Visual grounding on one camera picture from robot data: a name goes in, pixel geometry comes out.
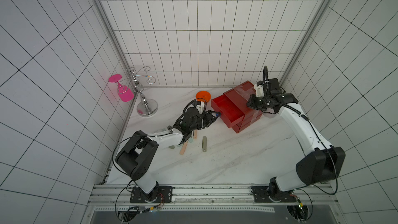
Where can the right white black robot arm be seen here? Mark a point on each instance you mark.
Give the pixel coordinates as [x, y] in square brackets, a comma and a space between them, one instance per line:
[322, 161]

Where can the pink wine glass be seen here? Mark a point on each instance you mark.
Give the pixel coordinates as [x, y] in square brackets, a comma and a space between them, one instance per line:
[124, 92]

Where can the peach knife lower diagonal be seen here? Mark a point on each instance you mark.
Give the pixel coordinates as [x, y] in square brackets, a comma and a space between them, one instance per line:
[184, 147]

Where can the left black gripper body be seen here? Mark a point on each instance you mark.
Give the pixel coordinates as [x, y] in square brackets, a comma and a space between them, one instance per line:
[202, 121]

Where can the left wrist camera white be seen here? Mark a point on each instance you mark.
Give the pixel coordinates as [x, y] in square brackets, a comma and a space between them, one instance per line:
[200, 106]

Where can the red top drawer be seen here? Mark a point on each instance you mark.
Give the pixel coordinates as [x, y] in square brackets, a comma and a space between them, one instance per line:
[232, 107]

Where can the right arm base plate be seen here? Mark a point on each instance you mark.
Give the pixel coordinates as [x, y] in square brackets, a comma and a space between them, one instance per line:
[262, 194]

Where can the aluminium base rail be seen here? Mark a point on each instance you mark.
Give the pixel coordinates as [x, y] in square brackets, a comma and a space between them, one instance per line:
[230, 197]

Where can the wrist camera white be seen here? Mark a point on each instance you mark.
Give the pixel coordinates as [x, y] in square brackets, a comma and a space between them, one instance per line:
[259, 89]
[200, 106]

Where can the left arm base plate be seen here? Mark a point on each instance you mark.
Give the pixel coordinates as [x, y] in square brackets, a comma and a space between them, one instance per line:
[160, 194]

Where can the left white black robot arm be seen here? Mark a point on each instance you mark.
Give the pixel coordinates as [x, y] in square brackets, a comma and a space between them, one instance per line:
[136, 156]

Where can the orange bowl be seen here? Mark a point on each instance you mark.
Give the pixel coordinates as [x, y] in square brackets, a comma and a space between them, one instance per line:
[203, 96]

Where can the chrome glass rack stand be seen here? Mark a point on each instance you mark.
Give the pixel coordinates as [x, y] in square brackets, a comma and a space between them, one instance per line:
[146, 107]

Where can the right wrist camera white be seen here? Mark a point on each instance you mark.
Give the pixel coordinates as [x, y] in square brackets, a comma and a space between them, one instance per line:
[259, 89]

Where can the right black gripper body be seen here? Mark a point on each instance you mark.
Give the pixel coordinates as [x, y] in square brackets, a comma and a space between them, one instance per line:
[255, 102]

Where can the red three-drawer cabinet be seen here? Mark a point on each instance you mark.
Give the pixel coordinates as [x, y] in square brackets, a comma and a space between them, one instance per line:
[245, 90]

